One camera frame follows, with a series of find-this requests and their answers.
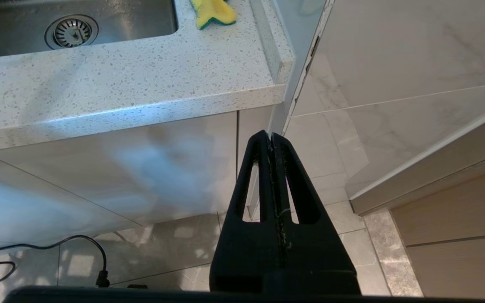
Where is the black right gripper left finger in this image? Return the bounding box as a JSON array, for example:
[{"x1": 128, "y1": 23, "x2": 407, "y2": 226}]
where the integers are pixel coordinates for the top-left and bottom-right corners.
[{"x1": 209, "y1": 130, "x2": 284, "y2": 294}]

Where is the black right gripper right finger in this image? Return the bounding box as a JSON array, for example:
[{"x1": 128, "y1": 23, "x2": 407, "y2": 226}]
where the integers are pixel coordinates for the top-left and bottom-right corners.
[{"x1": 272, "y1": 133, "x2": 361, "y2": 294}]

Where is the yellow green sponge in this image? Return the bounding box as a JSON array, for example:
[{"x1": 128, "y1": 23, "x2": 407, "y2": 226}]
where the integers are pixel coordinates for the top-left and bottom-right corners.
[{"x1": 190, "y1": 0, "x2": 237, "y2": 30}]

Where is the stainless steel sink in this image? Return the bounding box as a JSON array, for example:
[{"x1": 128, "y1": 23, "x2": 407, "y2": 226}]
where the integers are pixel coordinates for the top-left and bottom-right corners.
[{"x1": 0, "y1": 0, "x2": 179, "y2": 60}]

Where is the wooden cabinet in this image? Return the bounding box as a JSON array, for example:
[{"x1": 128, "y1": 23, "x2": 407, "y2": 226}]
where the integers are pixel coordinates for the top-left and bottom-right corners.
[{"x1": 349, "y1": 98, "x2": 485, "y2": 300}]

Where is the metal drain strainer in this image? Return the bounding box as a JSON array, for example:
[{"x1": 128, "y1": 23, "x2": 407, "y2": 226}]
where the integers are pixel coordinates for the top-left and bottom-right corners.
[{"x1": 44, "y1": 15, "x2": 99, "y2": 50}]

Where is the black floor cable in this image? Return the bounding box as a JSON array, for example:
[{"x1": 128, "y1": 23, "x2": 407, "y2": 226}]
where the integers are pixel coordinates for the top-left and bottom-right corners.
[{"x1": 0, "y1": 235, "x2": 111, "y2": 289}]

